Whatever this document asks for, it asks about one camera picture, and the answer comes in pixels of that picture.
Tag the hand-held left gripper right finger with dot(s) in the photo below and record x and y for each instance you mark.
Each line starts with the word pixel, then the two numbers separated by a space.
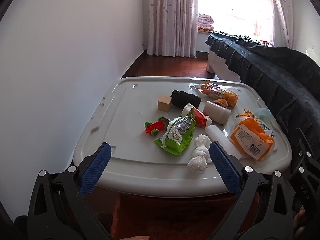
pixel 225 166

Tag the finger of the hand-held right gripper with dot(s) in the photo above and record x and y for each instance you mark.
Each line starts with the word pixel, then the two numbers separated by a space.
pixel 303 170

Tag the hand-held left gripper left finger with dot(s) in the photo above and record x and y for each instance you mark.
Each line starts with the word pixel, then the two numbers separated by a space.
pixel 96 166

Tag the white tissue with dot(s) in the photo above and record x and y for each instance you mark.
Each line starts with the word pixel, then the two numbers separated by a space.
pixel 200 155

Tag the white plastic tube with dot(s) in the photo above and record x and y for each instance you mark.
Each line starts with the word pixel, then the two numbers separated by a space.
pixel 220 136

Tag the orange bread bag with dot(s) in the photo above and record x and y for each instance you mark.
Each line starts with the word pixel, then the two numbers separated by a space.
pixel 250 140

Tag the red carton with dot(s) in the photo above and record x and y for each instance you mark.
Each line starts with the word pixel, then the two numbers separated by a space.
pixel 201 118

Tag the green snack bag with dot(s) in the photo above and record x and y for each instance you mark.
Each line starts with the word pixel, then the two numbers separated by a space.
pixel 178 133

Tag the light blue cup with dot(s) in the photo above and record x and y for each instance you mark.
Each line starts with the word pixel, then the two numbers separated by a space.
pixel 264 115

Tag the red green toy car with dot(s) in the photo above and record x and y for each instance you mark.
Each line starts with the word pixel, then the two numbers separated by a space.
pixel 156 127

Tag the white cylindrical container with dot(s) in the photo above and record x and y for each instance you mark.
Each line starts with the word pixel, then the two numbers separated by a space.
pixel 217 112

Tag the brown bread bun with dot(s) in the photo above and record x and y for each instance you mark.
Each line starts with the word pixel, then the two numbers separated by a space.
pixel 221 103

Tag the grey plastic storage box lid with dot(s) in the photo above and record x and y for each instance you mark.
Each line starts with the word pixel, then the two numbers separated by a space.
pixel 140 120

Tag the orange printed snack bag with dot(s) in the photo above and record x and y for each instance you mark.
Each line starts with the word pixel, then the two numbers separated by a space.
pixel 220 92

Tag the black cloth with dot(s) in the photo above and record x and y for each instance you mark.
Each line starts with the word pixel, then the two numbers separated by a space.
pixel 186 99

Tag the wooden block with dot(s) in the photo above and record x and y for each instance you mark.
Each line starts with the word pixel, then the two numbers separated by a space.
pixel 164 103

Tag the folded pink blankets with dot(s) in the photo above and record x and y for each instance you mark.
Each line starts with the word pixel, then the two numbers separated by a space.
pixel 206 22

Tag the pale patterned curtain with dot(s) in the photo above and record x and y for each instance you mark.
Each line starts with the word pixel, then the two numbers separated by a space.
pixel 172 17
pixel 282 12

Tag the white bed frame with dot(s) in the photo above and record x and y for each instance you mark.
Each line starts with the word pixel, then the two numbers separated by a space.
pixel 220 65

